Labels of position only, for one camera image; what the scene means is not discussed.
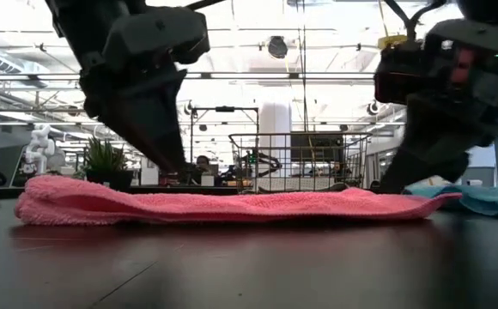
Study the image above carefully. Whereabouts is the yellow power cable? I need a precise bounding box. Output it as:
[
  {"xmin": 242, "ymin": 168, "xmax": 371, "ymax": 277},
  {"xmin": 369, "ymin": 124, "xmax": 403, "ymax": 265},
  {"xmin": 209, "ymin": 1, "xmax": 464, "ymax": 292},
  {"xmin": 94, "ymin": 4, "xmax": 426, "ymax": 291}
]
[{"xmin": 376, "ymin": 0, "xmax": 391, "ymax": 38}]

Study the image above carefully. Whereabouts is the black hanging power cable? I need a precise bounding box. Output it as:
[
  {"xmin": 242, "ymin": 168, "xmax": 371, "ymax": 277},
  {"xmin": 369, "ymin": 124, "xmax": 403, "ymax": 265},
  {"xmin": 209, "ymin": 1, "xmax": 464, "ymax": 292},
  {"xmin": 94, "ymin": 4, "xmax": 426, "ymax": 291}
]
[{"xmin": 300, "ymin": 0, "xmax": 310, "ymax": 134}]

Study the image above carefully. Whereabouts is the small potted green plant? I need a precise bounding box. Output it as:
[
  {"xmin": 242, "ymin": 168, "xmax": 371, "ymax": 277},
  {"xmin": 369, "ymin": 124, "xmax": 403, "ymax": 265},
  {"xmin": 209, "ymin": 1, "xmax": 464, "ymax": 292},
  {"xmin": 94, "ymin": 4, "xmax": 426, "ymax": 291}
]
[{"xmin": 71, "ymin": 136, "xmax": 135, "ymax": 192}]

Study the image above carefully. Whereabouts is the person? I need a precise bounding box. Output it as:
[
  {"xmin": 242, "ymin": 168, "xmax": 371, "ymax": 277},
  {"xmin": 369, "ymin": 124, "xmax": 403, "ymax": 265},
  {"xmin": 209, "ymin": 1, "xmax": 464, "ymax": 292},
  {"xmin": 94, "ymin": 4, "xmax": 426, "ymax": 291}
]
[{"xmin": 191, "ymin": 154, "xmax": 218, "ymax": 186}]

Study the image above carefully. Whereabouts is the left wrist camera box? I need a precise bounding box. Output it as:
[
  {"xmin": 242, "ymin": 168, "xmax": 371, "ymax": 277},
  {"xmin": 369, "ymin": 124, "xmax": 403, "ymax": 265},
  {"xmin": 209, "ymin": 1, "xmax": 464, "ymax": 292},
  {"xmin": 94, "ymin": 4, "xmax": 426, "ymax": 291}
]
[{"xmin": 102, "ymin": 6, "xmax": 211, "ymax": 74}]

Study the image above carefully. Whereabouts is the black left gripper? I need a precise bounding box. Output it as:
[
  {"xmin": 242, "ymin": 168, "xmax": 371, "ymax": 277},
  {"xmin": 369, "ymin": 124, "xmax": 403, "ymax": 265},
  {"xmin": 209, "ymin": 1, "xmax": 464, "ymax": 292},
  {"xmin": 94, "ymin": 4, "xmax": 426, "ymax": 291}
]
[{"xmin": 45, "ymin": 0, "xmax": 192, "ymax": 173}]

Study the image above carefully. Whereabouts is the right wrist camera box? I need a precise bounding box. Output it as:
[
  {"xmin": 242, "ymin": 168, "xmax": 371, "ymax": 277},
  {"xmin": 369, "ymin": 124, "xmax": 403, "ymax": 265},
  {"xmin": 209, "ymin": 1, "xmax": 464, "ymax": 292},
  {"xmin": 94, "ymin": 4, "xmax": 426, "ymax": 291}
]
[{"xmin": 373, "ymin": 45, "xmax": 428, "ymax": 106}]

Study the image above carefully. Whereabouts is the black gantry frame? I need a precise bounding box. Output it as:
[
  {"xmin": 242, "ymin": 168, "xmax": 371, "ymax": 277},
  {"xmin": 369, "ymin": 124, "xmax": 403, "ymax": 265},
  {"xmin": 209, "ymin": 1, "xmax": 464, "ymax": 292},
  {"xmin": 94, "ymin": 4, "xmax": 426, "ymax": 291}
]
[{"xmin": 189, "ymin": 105, "xmax": 261, "ymax": 164}]

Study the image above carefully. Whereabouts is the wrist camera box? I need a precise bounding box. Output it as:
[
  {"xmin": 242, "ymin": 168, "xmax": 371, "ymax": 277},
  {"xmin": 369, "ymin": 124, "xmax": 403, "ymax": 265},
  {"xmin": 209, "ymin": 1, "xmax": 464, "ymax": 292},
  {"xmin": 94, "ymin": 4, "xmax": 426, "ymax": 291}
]
[
  {"xmin": 102, "ymin": 6, "xmax": 211, "ymax": 74},
  {"xmin": 373, "ymin": 45, "xmax": 428, "ymax": 106}
]

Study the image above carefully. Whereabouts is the white robot figure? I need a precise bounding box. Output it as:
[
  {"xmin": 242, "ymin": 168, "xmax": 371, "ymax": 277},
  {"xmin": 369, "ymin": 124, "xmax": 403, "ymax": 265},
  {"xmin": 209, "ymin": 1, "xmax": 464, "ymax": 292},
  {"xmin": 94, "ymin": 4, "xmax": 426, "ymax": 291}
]
[{"xmin": 20, "ymin": 124, "xmax": 58, "ymax": 176}]

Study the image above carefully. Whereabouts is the yellow cable tag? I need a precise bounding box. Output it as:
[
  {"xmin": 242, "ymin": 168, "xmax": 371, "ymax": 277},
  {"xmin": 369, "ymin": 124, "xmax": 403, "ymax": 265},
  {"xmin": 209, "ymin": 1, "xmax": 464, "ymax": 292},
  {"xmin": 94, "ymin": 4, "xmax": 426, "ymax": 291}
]
[{"xmin": 376, "ymin": 34, "xmax": 410, "ymax": 51}]

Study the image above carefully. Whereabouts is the pink microfiber towel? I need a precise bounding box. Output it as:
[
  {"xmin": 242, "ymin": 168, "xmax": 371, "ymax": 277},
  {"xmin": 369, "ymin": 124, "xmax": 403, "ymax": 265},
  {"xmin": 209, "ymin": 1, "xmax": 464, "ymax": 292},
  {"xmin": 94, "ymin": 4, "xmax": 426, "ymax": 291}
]
[{"xmin": 15, "ymin": 174, "xmax": 464, "ymax": 227}]

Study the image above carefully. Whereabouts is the silver ceiling duct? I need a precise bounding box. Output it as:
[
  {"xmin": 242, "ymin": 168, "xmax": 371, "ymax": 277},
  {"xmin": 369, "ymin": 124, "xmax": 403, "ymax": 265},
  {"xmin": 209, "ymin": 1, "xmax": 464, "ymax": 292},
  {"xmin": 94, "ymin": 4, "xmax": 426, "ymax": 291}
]
[{"xmin": 0, "ymin": 44, "xmax": 52, "ymax": 77}]

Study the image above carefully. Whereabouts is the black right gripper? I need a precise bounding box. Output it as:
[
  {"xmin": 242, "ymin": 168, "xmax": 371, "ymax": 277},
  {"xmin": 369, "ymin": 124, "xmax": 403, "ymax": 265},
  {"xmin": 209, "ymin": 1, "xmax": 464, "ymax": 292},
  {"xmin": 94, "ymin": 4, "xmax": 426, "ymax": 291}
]
[{"xmin": 379, "ymin": 19, "xmax": 498, "ymax": 195}]

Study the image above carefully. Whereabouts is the black monitor screen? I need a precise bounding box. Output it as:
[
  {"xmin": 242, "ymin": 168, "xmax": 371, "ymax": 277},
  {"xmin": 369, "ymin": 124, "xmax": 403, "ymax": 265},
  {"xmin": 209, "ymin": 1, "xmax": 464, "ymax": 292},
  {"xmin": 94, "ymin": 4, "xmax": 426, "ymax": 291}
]
[{"xmin": 290, "ymin": 130, "xmax": 346, "ymax": 164}]

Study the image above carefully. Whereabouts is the gold wire basket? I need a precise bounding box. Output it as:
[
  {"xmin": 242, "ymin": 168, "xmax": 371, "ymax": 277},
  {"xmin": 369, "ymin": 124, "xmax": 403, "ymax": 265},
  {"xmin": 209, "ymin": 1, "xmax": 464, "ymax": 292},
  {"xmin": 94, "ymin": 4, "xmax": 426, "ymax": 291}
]
[{"xmin": 228, "ymin": 131, "xmax": 374, "ymax": 193}]

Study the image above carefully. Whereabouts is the light blue microfiber towel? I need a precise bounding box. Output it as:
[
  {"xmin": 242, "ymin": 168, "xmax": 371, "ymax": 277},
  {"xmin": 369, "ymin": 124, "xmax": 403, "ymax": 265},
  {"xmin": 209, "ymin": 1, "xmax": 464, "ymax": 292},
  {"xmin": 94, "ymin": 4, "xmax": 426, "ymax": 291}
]
[{"xmin": 403, "ymin": 173, "xmax": 498, "ymax": 219}]

